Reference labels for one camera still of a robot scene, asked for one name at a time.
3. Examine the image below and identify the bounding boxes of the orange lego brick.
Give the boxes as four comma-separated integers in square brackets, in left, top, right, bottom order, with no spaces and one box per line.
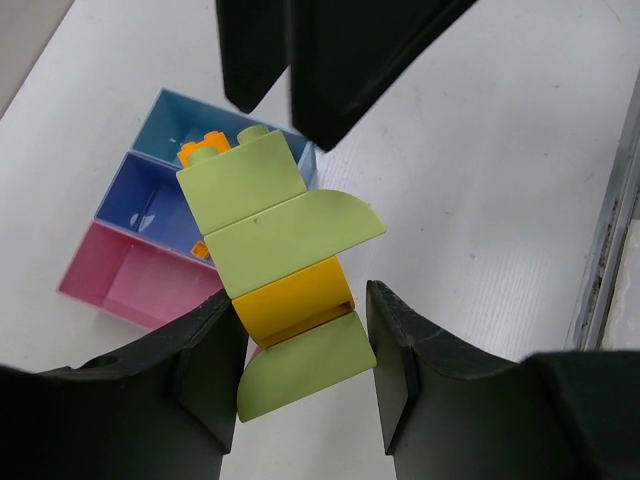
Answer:
[177,131,231,168]

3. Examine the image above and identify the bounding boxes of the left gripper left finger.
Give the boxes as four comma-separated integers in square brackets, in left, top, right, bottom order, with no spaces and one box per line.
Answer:
[1,292,248,479]

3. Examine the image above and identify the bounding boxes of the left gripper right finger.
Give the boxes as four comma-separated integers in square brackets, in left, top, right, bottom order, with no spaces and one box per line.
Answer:
[366,281,639,479]

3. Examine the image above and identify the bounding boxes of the dark blue container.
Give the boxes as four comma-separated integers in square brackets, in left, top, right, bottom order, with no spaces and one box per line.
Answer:
[94,152,213,267]

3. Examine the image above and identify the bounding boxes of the green yellow lego assembly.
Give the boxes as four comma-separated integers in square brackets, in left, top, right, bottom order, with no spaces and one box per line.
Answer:
[177,125,385,422]

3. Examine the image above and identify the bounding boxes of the aluminium rail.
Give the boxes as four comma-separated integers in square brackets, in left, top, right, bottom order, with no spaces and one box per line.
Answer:
[564,84,639,350]

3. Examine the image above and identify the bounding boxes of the pink container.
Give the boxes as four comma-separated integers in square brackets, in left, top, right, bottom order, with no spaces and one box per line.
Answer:
[58,222,222,329]

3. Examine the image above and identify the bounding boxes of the light blue container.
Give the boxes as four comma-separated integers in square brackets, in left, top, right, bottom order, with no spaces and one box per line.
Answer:
[129,88,318,192]

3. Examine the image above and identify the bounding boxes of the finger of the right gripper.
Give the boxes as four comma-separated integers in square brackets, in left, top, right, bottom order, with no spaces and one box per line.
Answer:
[287,0,473,151]
[216,0,288,113]

